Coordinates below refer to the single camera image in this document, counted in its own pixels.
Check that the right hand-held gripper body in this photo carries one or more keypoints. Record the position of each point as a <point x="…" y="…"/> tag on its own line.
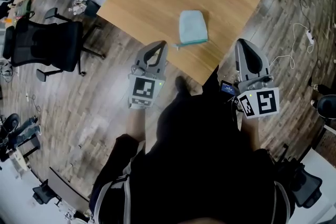
<point x="262" y="102"/>

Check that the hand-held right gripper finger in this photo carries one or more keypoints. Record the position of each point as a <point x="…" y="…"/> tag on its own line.
<point x="265" y="65"/>
<point x="240" y="60"/>

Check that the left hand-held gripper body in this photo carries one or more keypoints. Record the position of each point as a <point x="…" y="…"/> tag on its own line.
<point x="143" y="89"/>

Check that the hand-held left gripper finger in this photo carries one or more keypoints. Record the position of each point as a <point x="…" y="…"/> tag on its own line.
<point x="165" y="57"/>
<point x="140" y="56"/>

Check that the light blue pouch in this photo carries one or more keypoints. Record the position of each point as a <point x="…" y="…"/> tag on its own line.
<point x="193" y="26"/>

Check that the person's right forearm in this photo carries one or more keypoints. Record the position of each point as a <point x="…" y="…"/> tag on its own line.
<point x="250" y="136"/>

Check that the person's left forearm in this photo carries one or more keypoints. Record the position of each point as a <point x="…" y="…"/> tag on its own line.
<point x="136" y="126"/>

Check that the small device with blue screen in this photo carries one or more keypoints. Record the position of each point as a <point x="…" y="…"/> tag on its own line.
<point x="228" y="88"/>

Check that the person's black shoe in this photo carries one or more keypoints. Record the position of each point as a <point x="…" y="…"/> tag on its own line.
<point x="182" y="85"/>

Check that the white power strip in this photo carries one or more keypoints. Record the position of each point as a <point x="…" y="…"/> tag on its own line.
<point x="310" y="37"/>

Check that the person's black clothing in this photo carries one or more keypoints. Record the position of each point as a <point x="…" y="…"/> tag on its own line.
<point x="199" y="154"/>

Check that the black mesh office chair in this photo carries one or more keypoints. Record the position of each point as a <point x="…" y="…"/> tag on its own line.
<point x="305" y="186"/>

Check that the large black office chair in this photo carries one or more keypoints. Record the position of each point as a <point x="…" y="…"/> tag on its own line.
<point x="44" y="44"/>

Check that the small black office chair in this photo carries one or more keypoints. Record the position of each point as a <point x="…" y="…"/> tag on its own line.
<point x="44" y="194"/>

